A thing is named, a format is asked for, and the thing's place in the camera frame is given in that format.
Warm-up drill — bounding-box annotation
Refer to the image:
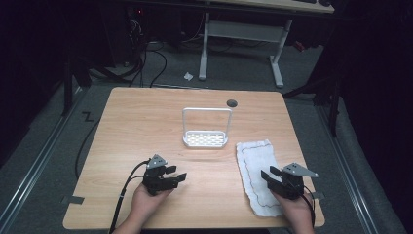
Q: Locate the person's right hand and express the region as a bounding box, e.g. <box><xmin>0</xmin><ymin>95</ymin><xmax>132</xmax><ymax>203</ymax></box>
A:
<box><xmin>271</xmin><ymin>190</ymin><xmax>316</xmax><ymax>234</ymax></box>

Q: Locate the white towel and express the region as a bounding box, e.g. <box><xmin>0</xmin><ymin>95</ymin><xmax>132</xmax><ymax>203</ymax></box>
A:
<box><xmin>235</xmin><ymin>138</ymin><xmax>284</xmax><ymax>217</ymax></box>

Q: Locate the black cable bundle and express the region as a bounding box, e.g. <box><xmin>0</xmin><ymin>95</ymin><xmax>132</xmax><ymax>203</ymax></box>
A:
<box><xmin>123</xmin><ymin>9</ymin><xmax>169</xmax><ymax>89</ymax></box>

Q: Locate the white rack with handle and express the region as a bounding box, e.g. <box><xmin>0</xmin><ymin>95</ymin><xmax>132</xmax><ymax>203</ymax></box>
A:
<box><xmin>181</xmin><ymin>106</ymin><xmax>234</xmax><ymax>149</ymax></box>

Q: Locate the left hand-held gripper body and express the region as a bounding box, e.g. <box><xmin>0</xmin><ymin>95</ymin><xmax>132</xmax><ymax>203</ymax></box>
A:
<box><xmin>141</xmin><ymin>153</ymin><xmax>179</xmax><ymax>197</ymax></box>

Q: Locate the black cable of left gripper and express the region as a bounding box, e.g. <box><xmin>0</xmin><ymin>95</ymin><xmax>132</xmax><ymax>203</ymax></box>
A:
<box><xmin>108</xmin><ymin>159</ymin><xmax>152</xmax><ymax>234</ymax></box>

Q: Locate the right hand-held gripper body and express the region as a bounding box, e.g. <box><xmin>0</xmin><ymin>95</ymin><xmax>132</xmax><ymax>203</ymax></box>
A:
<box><xmin>266</xmin><ymin>162</ymin><xmax>319</xmax><ymax>201</ymax></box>

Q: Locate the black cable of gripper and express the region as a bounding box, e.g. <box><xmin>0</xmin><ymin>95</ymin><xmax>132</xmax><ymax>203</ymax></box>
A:
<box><xmin>108</xmin><ymin>159</ymin><xmax>152</xmax><ymax>234</ymax></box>
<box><xmin>301</xmin><ymin>184</ymin><xmax>317</xmax><ymax>228</ymax></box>

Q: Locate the person's left hand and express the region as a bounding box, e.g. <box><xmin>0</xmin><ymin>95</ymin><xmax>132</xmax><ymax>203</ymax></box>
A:
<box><xmin>130</xmin><ymin>182</ymin><xmax>174</xmax><ymax>225</ymax></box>

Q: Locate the black metal stand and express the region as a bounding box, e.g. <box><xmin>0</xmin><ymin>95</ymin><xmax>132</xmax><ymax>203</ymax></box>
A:
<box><xmin>61</xmin><ymin>48</ymin><xmax>131</xmax><ymax>117</ymax></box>
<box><xmin>282</xmin><ymin>64</ymin><xmax>342</xmax><ymax>138</ymax></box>

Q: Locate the white-legged desk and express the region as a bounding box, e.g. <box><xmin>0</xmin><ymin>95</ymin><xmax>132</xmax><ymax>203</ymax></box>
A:
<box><xmin>135</xmin><ymin>0</ymin><xmax>335</xmax><ymax>89</ymax></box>

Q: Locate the black floor cable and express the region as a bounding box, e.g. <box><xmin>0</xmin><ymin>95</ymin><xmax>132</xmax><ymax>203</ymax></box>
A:
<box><xmin>74</xmin><ymin>118</ymin><xmax>101</xmax><ymax>180</ymax></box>

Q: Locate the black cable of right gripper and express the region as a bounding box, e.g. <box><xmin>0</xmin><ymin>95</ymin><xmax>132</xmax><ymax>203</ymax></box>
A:
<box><xmin>301</xmin><ymin>184</ymin><xmax>317</xmax><ymax>228</ymax></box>

